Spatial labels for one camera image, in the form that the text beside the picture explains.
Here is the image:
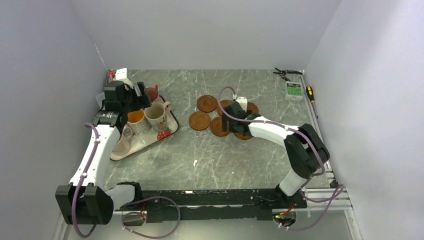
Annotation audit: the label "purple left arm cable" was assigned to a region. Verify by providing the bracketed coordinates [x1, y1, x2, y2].
[71, 121, 182, 240]

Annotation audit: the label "black base frame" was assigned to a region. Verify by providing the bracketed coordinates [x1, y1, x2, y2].
[120, 182, 307, 223]

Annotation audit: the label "orange interior white mug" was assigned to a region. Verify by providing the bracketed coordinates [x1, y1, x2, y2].
[127, 109, 151, 136]

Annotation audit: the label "dark brown wooden coaster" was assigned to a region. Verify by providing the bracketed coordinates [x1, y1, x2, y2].
[234, 132, 252, 141]

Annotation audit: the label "black pliers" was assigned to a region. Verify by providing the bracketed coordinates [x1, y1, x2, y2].
[272, 67, 303, 82]

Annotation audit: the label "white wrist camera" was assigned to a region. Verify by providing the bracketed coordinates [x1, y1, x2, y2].
[235, 96, 248, 112]
[107, 68, 134, 89]

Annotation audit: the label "pink mug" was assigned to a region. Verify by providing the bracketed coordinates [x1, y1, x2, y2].
[146, 84, 164, 104]

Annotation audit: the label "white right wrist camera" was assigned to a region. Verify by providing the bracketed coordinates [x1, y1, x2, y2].
[235, 96, 248, 112]

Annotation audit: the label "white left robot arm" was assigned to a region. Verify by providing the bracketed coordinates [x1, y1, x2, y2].
[55, 80, 151, 225]

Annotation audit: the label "yellow black screwdriver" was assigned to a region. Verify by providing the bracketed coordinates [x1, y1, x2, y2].
[306, 85, 319, 119]

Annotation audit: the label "cream patterned mug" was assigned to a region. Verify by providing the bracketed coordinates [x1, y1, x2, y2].
[144, 101, 173, 133]

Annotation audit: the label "white green electronic device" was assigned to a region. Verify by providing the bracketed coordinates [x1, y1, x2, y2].
[283, 81, 303, 102]

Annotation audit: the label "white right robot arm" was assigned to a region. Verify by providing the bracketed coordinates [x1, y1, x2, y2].
[219, 101, 331, 208]

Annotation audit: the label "white strawberry serving tray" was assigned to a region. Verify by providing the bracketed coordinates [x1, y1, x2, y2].
[110, 110, 180, 161]

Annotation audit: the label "clear plastic screw box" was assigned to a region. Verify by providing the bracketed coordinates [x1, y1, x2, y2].
[95, 92, 105, 107]

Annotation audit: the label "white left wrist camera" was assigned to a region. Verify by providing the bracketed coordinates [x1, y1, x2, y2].
[107, 68, 134, 89]

